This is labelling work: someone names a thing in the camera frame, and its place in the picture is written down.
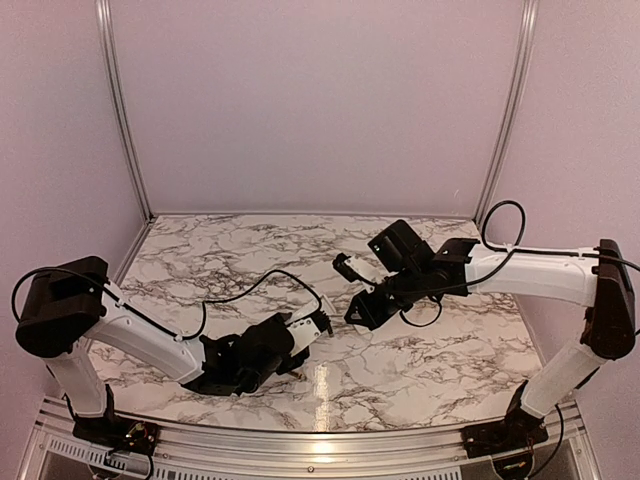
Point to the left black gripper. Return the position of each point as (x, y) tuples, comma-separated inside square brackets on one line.
[(279, 318)]

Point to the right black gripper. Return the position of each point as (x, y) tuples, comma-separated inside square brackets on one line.
[(370, 318)]

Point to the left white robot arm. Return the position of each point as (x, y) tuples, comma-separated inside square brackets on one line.
[(66, 304)]

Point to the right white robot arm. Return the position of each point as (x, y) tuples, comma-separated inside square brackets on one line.
[(594, 278)]

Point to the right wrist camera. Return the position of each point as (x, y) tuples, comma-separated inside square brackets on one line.
[(357, 270)]

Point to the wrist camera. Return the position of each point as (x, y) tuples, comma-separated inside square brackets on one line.
[(357, 270), (308, 322)]

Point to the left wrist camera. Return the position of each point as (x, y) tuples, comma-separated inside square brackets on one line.
[(308, 322)]

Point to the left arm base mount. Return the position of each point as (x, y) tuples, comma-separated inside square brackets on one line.
[(117, 432)]

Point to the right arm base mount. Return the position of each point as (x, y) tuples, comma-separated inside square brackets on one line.
[(517, 429)]

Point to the front aluminium rail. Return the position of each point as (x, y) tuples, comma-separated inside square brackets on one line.
[(200, 452)]

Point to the left aluminium frame post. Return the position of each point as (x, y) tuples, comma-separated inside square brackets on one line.
[(109, 52)]

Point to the aluminium frame post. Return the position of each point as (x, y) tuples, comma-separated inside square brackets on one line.
[(517, 85), (109, 52)]

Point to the right aluminium frame post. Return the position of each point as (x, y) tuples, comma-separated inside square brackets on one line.
[(517, 85)]

